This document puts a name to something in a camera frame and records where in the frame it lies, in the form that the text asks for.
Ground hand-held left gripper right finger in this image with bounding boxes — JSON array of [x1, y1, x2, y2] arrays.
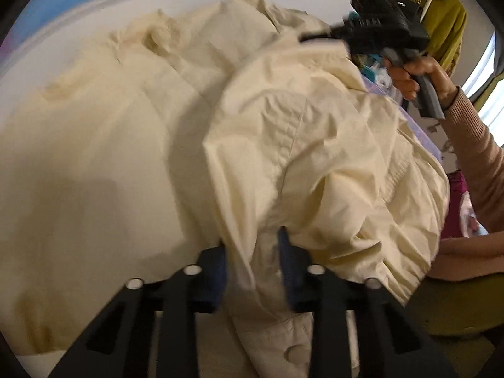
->
[[277, 226, 459, 378]]

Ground person's right forearm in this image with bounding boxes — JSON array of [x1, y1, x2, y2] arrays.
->
[[440, 86, 504, 238]]

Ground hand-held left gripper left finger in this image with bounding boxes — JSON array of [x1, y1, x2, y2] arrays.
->
[[47, 244, 229, 378]]

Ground window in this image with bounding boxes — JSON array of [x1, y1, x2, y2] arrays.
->
[[461, 33, 504, 147]]

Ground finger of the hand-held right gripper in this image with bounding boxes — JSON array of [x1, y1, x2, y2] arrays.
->
[[298, 19, 355, 45]]

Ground olive green cloth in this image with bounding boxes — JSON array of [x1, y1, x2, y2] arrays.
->
[[405, 273, 504, 338]]

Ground person's right hand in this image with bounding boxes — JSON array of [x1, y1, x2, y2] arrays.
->
[[384, 53, 459, 112]]

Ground magenta cloth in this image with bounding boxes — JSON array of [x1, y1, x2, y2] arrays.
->
[[440, 170, 490, 239]]

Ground cream jacket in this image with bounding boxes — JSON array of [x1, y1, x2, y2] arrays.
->
[[0, 0, 451, 378]]

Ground white striped bed sheet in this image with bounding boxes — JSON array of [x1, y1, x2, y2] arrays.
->
[[18, 348, 81, 378]]

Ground person's left forearm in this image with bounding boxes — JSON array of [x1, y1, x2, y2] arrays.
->
[[427, 232, 504, 283]]

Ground olive green hanging garment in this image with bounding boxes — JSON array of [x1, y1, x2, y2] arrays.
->
[[394, 0, 468, 76]]

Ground teal plastic item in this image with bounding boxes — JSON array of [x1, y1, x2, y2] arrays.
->
[[362, 57, 391, 87]]

